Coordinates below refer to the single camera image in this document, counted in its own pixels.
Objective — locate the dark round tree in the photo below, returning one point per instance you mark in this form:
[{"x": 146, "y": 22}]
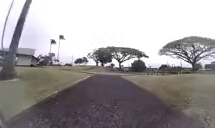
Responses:
[{"x": 104, "y": 56}]

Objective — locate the wide spreading tree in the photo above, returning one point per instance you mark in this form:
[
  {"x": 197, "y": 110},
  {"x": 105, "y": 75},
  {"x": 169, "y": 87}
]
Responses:
[{"x": 123, "y": 52}]

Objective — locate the low dark trees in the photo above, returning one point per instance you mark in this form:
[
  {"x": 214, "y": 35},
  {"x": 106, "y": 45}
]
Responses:
[{"x": 81, "y": 60}]

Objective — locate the dark round bush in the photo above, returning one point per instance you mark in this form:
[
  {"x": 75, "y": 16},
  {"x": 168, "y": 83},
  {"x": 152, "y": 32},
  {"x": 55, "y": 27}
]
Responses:
[{"x": 138, "y": 66}]

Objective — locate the dark asphalt path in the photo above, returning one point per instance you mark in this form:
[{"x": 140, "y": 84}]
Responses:
[{"x": 105, "y": 103}]

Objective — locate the small palm tree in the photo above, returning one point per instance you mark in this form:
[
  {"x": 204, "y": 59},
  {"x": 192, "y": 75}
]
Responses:
[
  {"x": 53, "y": 41},
  {"x": 62, "y": 37}
]

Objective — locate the dark bushes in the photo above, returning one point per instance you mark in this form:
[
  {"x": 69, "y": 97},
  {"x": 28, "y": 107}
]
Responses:
[{"x": 45, "y": 60}]

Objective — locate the grass lawn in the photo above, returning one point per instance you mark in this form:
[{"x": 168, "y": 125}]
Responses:
[
  {"x": 38, "y": 83},
  {"x": 175, "y": 86}
]

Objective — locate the low building with grey roof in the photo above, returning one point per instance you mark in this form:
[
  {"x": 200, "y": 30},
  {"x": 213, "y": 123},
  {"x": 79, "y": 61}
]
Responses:
[{"x": 25, "y": 59}]

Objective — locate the large spreading tree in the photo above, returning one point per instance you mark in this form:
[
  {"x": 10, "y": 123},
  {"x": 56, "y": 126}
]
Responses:
[{"x": 191, "y": 45}]

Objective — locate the thick leaning palm tree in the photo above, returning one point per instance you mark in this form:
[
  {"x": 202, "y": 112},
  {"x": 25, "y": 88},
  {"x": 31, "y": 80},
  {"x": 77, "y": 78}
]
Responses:
[{"x": 15, "y": 40}]

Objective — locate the thin tall palm tree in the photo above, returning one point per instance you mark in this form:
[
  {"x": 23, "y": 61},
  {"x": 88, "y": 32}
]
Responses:
[{"x": 3, "y": 33}]

